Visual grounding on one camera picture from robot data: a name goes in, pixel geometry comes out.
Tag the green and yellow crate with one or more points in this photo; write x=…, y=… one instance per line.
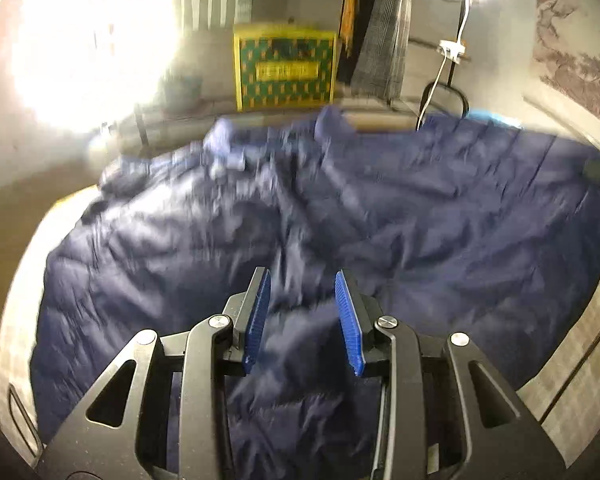
x=285, y=70

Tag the yellow scarf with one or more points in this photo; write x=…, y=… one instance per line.
x=350, y=15

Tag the bright studio lamp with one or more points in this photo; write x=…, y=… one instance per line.
x=90, y=45

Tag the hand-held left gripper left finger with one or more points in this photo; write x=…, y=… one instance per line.
x=257, y=320

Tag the navy puffer jacket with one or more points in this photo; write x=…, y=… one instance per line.
x=380, y=210

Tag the landscape wall mural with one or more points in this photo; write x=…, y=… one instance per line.
x=580, y=60

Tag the grey plaid coat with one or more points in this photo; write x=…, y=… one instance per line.
x=385, y=35

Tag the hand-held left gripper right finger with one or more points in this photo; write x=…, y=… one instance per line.
x=349, y=325

